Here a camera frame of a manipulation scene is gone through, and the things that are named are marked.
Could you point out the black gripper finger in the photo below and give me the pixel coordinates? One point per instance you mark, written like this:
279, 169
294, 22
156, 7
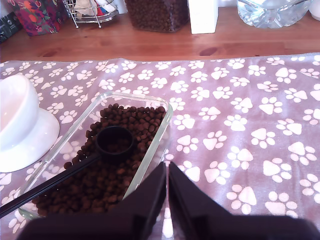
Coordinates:
190, 200
150, 195

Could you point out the black plastic measuring scoop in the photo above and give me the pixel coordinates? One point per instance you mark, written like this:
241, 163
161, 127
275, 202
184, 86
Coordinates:
117, 157

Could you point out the white ceramic cat bowl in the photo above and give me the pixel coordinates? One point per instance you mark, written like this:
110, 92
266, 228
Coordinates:
17, 120

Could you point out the brown kibble pile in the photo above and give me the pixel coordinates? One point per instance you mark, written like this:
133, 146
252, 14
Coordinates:
100, 185

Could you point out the rectangular clear glass container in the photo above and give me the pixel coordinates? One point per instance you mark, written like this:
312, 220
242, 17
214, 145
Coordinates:
160, 140

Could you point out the purple paw print cloth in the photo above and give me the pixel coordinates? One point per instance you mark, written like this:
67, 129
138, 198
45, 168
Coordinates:
225, 150

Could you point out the brown kibble in jar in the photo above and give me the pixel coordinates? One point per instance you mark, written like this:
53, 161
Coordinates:
157, 20

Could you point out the tall clear storage jar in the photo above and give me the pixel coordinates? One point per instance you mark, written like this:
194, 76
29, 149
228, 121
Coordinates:
157, 15

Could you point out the white cardboard carton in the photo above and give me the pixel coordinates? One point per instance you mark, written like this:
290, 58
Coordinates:
202, 17

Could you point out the beige paper pouch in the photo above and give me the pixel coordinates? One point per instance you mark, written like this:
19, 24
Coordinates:
85, 7

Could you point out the large clear water bottle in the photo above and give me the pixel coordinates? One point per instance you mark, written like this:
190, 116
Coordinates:
272, 15

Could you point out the floral tissue box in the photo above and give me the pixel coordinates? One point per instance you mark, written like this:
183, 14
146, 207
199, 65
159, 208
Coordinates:
37, 17

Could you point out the dark printed cardboard box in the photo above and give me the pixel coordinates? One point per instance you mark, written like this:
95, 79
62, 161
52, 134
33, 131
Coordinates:
10, 27

